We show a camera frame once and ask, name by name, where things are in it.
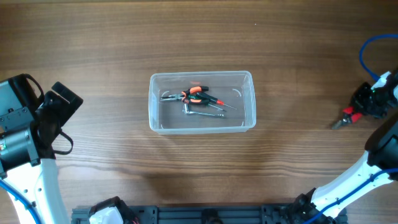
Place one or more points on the red handled pliers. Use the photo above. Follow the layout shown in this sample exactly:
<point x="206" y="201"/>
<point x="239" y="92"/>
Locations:
<point x="350" y="116"/>

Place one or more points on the orange black needle-nose pliers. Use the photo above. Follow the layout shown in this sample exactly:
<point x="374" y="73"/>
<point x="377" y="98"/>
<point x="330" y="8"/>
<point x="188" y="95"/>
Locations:
<point x="183" y="95"/>

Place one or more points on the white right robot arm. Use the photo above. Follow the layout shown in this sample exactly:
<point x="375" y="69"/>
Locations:
<point x="376" y="167"/>

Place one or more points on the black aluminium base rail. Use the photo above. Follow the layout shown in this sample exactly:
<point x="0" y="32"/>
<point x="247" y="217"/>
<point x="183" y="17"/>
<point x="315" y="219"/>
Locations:
<point x="264" y="214"/>

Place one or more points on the green handled screwdriver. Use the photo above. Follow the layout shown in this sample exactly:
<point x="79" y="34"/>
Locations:
<point x="196" y="100"/>

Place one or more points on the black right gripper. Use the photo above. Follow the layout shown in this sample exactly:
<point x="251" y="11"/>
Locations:
<point x="357" y="101"/>

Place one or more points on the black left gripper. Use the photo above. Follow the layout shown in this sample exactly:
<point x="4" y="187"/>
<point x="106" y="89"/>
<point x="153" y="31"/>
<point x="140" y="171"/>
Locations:
<point x="52" y="99"/>

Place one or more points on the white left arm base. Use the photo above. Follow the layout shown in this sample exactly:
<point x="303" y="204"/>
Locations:
<point x="111" y="211"/>

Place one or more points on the black red screwdriver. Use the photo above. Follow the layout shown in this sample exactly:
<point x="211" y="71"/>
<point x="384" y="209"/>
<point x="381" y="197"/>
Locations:
<point x="213" y="99"/>

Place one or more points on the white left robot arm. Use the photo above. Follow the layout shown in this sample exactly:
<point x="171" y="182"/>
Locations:
<point x="29" y="125"/>

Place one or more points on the silver L-shaped socket wrench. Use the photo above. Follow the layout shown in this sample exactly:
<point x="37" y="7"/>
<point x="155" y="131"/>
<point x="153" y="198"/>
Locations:
<point x="187" y="110"/>

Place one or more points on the clear plastic container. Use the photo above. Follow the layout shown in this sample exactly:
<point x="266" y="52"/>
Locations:
<point x="235" y="88"/>

